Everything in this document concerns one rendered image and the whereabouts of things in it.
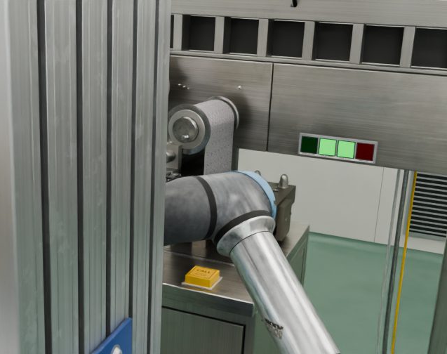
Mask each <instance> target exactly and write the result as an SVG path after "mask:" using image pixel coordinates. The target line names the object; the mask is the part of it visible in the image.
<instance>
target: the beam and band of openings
mask: <svg viewBox="0 0 447 354"><path fill-rule="evenodd" d="M297 3H298V4H297V6H296V7H295V8H294V7H291V4H293V2H292V0H171V14H174V15H171V35H170V48H173V49H170V54H172V55H190V56H199V57H209V58H226V59H235V60H253V61H263V62H272V63H290V64H299V65H317V66H326V67H344V68H354V69H363V70H380V71H390V72H407V73H417V74H435V75H444V76H447V70H443V69H433V68H423V67H435V68H444V69H447V1H439V0H297ZM193 15H201V16H193ZM206 16H215V17H206ZM245 18H255V19H245ZM285 20H294V21H285ZM298 21H305V22H298ZM325 22H334V23H325ZM338 23H347V24H338ZM351 24H353V25H351ZM377 25H387V26H377ZM390 26H400V27H390ZM417 27H426V28H417ZM430 28H440V29H430ZM190 50H196V51H190ZM206 51H214V52H206ZM234 53H244V54H254V55H244V54H234ZM272 56H283V57H292V58H282V57H272ZM301 58H302V59H301ZM316 59H321V60H316ZM329 60H339V61H349V62H339V61H329ZM367 63H377V64H388V65H377V64H367ZM396 65H399V66H396ZM411 66H416V67H411Z"/></svg>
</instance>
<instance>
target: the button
mask: <svg viewBox="0 0 447 354"><path fill-rule="evenodd" d="M219 275H220V271H219V270H214V269H210V268H204V267H200V266H195V267H193V268H192V269H191V270H190V271H189V272H188V273H187V274H186V275H185V283H189V284H195V285H199V286H202V287H208V288H211V287H212V286H213V284H214V283H215V282H216V281H217V280H218V279H219Z"/></svg>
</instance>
